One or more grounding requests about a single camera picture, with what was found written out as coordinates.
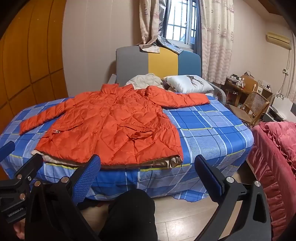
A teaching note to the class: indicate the bed with blue plaid sheet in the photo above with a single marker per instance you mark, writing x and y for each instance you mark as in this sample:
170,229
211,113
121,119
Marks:
208,129

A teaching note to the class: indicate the cream quilted blanket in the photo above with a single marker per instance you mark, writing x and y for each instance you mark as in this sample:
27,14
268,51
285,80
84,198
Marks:
145,80

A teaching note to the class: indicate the wooden desk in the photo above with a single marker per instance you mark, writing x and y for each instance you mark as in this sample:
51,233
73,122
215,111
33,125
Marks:
238,92

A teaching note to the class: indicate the beige patterned curtain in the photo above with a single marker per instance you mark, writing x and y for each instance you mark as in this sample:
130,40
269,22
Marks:
217,46

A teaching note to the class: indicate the white pillow with deer print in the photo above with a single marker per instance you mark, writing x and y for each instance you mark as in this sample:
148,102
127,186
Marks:
185,83

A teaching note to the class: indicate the wooden wardrobe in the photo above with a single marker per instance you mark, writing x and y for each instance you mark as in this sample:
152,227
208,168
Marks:
30,58

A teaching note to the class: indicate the wooden rattan chair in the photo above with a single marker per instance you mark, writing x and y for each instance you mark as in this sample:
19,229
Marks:
256,104

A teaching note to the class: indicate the orange down jacket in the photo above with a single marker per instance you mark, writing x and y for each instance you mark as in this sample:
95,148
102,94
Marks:
111,129

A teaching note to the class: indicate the person's left hand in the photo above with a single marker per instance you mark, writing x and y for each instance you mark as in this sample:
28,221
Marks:
19,230

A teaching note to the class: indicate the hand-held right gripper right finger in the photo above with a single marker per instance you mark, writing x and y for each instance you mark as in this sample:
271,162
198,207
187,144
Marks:
217,178

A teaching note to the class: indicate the person's black trouser leg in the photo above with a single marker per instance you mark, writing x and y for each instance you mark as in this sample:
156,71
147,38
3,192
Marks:
131,215

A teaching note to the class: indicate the barred window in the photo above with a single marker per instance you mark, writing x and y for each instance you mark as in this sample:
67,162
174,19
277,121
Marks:
178,25

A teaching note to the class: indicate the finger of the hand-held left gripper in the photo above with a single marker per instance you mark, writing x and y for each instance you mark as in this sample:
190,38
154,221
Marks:
29,166
7,149

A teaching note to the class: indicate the pink ruffled quilt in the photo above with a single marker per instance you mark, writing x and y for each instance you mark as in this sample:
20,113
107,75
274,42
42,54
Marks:
272,150

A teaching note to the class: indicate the white appliance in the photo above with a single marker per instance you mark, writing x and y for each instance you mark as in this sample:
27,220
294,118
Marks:
282,104

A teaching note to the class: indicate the grey yellow blue headboard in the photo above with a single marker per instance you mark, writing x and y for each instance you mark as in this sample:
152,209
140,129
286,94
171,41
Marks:
161,62

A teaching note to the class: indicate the wall control panel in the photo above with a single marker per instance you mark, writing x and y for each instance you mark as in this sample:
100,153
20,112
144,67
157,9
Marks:
285,71

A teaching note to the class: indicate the wall air conditioner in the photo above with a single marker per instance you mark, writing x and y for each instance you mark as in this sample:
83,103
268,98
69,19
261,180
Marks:
277,39

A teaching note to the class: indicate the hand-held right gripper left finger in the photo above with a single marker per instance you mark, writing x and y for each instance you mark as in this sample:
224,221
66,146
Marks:
87,180

